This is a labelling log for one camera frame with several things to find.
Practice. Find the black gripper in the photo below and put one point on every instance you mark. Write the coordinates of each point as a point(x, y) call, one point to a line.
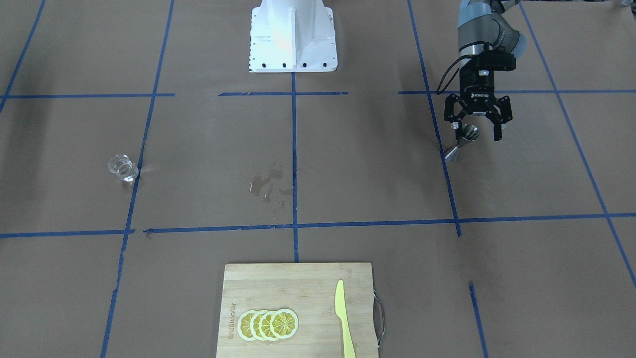
point(477, 88)

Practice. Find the steel double jigger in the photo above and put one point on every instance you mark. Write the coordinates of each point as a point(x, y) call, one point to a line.
point(468, 134)

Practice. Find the clear glass cup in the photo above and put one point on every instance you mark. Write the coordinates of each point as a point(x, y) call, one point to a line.
point(123, 168)

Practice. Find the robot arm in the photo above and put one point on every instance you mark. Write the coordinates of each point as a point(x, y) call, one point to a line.
point(487, 43)

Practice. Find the yellow plastic knife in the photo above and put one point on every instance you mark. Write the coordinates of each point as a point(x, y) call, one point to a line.
point(340, 306)

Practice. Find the bamboo cutting board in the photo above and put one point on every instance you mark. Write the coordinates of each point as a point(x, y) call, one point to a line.
point(308, 289)

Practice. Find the back lemon slice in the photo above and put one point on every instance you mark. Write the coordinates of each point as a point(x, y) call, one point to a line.
point(244, 326)

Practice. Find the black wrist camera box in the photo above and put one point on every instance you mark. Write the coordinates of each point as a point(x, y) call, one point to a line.
point(493, 60)

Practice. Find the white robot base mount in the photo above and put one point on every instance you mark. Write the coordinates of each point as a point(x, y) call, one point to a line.
point(292, 36)

